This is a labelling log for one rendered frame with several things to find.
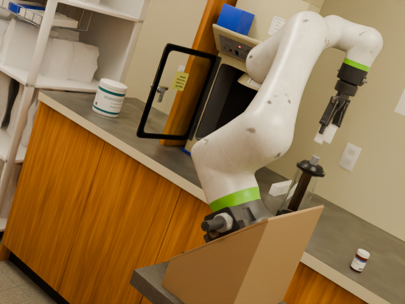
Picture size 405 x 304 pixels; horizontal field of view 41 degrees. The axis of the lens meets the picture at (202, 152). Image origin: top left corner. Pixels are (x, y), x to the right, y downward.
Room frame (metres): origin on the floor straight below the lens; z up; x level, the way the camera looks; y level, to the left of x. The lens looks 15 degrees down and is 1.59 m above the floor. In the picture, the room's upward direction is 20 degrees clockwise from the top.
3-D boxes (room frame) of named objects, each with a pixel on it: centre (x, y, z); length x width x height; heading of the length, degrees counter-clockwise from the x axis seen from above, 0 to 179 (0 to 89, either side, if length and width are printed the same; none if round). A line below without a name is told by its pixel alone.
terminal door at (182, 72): (2.19, 0.18, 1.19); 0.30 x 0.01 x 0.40; 142
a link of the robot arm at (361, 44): (1.90, -0.39, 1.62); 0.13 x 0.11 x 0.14; 61
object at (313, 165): (1.89, -0.39, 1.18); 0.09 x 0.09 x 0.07
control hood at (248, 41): (2.20, -0.02, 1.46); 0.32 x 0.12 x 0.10; 59
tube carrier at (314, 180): (1.89, -0.39, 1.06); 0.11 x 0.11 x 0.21
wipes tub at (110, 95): (2.47, 0.50, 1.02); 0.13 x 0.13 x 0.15
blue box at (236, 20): (2.25, 0.06, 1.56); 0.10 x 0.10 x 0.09; 59
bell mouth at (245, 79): (2.32, -0.12, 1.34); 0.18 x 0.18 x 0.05
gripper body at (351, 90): (1.90, -0.39, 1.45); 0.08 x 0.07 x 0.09; 149
